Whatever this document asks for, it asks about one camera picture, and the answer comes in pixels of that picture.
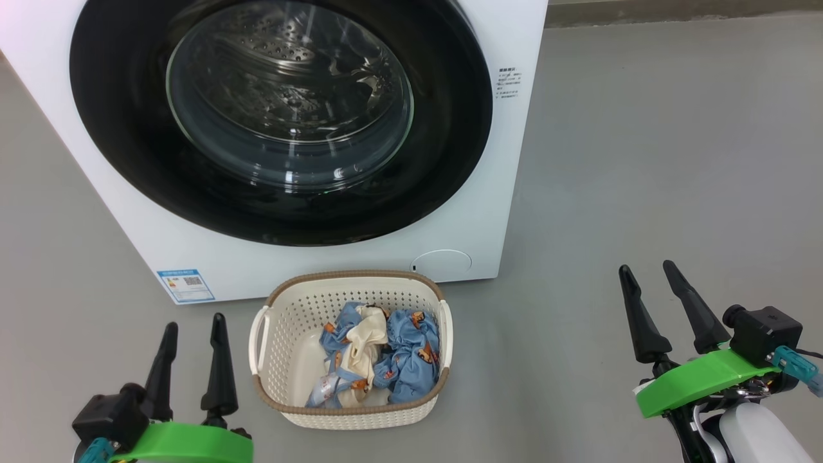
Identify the blue energy label sticker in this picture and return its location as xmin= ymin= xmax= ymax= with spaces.
xmin=156 ymin=269 xmax=216 ymax=304

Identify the teal right camera cable connector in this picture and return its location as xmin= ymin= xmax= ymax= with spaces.
xmin=772 ymin=346 xmax=823 ymax=394

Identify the teal camera cable connector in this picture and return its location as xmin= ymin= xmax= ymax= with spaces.
xmin=772 ymin=346 xmax=823 ymax=394
xmin=77 ymin=437 xmax=116 ymax=463

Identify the round white filter cover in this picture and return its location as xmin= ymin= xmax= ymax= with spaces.
xmin=411 ymin=250 xmax=473 ymax=277

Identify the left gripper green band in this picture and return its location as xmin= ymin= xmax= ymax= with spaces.
xmin=113 ymin=313 xmax=253 ymax=463

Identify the cream white garment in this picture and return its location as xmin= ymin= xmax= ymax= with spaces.
xmin=339 ymin=306 xmax=390 ymax=407

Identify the black printed instruction text label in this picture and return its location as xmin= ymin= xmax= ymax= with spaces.
xmin=495 ymin=66 xmax=523 ymax=99

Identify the teal left camera cable connector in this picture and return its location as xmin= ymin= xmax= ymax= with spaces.
xmin=77 ymin=437 xmax=116 ymax=463

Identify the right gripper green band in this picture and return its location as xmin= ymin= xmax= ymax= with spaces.
xmin=619 ymin=260 xmax=798 ymax=463

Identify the black round glass washer door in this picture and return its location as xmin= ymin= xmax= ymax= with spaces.
xmin=69 ymin=0 xmax=494 ymax=247

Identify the white front-load washing machine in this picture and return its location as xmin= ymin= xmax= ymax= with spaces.
xmin=0 ymin=0 xmax=549 ymax=305

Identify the cream perforated basket brown rim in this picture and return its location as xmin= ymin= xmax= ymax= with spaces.
xmin=249 ymin=270 xmax=454 ymax=430

